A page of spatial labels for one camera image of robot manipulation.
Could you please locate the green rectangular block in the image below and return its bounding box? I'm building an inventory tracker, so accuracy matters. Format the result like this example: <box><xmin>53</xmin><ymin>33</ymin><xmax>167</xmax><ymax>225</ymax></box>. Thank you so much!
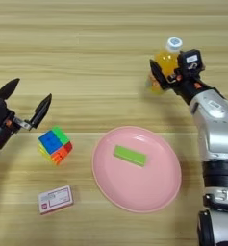
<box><xmin>113</xmin><ymin>144</ymin><xmax>148</xmax><ymax>168</ymax></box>

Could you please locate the pink round plate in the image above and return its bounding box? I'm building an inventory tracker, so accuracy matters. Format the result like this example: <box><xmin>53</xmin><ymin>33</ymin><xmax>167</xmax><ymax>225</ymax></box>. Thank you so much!
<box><xmin>91</xmin><ymin>125</ymin><xmax>183</xmax><ymax>213</ymax></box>

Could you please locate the pink and white card box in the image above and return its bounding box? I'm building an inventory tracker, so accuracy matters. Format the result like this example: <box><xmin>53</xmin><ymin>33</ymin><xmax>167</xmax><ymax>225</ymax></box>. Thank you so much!
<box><xmin>38</xmin><ymin>184</ymin><xmax>75</xmax><ymax>215</ymax></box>

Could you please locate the multicoloured puzzle cube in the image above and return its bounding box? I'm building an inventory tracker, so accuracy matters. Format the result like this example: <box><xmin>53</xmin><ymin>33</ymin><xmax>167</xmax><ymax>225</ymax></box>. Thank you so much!
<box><xmin>38</xmin><ymin>125</ymin><xmax>74</xmax><ymax>166</ymax></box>

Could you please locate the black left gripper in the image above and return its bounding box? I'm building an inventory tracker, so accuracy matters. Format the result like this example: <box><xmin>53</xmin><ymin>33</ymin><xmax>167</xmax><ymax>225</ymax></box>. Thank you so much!
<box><xmin>0</xmin><ymin>77</ymin><xmax>53</xmax><ymax>152</ymax></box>

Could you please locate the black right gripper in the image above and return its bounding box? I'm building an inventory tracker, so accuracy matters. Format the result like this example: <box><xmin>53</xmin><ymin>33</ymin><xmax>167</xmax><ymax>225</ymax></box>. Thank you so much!
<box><xmin>149</xmin><ymin>59</ymin><xmax>216</xmax><ymax>105</ymax></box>

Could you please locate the orange juice bottle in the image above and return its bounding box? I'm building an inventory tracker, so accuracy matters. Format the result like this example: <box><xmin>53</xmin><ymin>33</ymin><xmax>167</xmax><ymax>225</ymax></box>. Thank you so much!
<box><xmin>145</xmin><ymin>37</ymin><xmax>184</xmax><ymax>96</ymax></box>

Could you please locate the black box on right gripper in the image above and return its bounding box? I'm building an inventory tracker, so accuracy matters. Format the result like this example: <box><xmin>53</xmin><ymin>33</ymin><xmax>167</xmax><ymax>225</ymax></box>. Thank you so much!
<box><xmin>176</xmin><ymin>48</ymin><xmax>206</xmax><ymax>77</ymax></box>

